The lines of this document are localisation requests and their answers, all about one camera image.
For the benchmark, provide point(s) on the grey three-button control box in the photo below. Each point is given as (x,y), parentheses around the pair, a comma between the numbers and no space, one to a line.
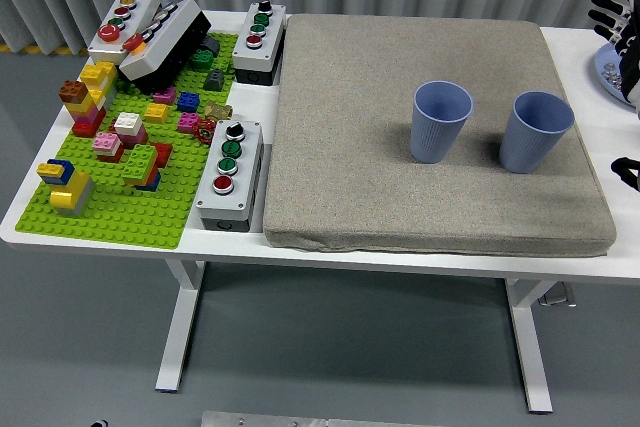
(270,44)

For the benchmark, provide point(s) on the brass valve red handwheel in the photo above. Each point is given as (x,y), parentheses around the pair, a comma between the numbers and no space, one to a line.
(205,132)

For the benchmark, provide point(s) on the white five-button control box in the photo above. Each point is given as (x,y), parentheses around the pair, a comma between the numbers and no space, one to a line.
(107,44)

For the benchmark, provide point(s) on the white black tilted button box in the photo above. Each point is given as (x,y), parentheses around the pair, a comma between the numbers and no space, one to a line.
(162,47)

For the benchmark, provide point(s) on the brown yellow red brick stack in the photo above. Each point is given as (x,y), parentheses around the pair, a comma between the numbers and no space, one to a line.
(82,109)

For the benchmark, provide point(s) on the dark grey sloped brick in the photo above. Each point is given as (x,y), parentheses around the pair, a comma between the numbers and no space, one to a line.
(214,81)

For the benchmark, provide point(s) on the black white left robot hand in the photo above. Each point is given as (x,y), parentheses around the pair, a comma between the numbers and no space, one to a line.
(100,423)

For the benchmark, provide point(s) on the blue ribbed plastic cup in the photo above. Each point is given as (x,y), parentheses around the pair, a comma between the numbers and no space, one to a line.
(530,144)
(432,139)

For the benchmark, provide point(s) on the grey four-button control box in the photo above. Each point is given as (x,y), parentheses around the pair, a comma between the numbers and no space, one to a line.
(245,167)

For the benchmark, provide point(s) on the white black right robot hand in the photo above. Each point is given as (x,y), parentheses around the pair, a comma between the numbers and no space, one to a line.
(631,47)

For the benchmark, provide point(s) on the grey-brown fabric mat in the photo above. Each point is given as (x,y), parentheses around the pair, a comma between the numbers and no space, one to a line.
(350,147)

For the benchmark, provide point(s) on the white table leg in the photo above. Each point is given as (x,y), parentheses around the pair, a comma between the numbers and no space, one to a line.
(530,347)
(177,327)

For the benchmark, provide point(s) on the blue yellow grey brick stack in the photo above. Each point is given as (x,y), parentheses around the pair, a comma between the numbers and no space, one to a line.
(70,192)

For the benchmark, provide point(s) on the grey table control bracket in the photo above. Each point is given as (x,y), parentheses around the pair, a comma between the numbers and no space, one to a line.
(560,296)

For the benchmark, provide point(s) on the blue toy brick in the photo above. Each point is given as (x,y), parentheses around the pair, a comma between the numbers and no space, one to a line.
(188,102)

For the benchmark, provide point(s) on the yellow black floor tape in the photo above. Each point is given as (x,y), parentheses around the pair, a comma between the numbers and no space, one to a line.
(30,49)

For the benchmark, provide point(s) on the green brick baseplate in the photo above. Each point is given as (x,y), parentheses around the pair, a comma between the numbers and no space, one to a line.
(110,217)

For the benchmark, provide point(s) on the yellow white brick stack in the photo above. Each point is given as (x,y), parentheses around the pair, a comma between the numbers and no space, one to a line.
(97,74)

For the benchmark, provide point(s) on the green orange blue brick stack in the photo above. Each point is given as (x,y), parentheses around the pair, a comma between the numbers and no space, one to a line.
(140,162)

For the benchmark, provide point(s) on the magenta toy brick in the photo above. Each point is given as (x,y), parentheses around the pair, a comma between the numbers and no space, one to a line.
(165,96)
(188,122)

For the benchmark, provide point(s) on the blue plastic plate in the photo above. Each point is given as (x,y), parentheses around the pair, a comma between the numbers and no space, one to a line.
(606,57)

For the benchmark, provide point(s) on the green toy brick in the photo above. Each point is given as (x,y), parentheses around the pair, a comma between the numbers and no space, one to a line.
(202,59)

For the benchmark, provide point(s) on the yellow toy brick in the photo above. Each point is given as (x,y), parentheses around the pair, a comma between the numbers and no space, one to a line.
(156,113)

